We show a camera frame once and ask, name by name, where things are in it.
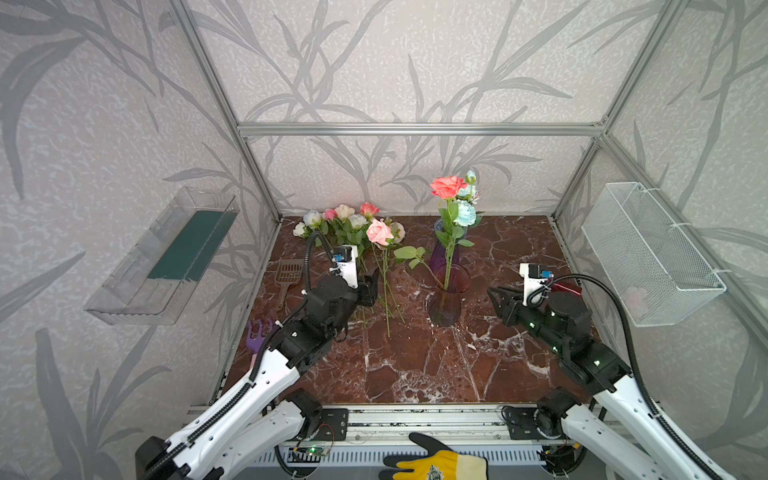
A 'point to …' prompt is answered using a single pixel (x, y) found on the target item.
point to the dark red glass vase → (444, 304)
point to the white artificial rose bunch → (341, 225)
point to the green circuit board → (315, 450)
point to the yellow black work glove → (439, 464)
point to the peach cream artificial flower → (398, 232)
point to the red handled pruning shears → (559, 286)
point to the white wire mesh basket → (657, 274)
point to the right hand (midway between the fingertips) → (492, 280)
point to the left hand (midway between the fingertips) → (376, 259)
